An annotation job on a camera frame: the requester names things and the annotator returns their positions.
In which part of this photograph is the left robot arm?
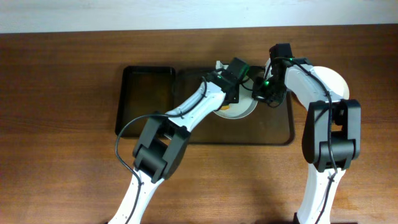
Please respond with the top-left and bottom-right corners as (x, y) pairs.
(110, 68), (248, 223)

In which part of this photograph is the black rectangular tray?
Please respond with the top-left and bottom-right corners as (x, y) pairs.
(115, 66), (175, 134)

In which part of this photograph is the white plate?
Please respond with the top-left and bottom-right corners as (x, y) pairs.
(215, 65), (265, 119)
(292, 66), (350, 108)

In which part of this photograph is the brown serving tray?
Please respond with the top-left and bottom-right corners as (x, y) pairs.
(174, 68), (295, 146)

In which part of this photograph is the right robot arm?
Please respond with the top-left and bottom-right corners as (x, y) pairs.
(261, 57), (361, 224)

